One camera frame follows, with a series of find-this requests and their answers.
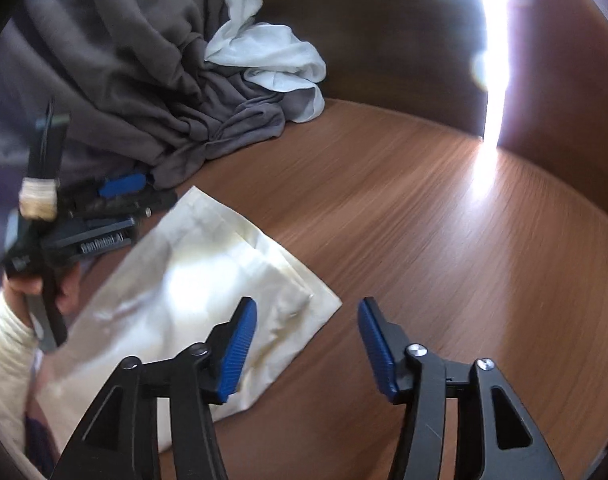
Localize grey hanging garment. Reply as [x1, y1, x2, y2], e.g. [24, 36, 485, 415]
[0, 0, 285, 188]

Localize white pants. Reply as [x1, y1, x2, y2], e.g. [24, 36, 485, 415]
[36, 188, 342, 450]

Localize white hanging garment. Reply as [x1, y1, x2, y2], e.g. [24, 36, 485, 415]
[205, 0, 327, 124]

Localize cream sleeve forearm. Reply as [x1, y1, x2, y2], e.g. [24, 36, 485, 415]
[0, 292, 42, 479]

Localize person's left hand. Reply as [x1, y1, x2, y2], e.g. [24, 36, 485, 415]
[2, 264, 80, 322]

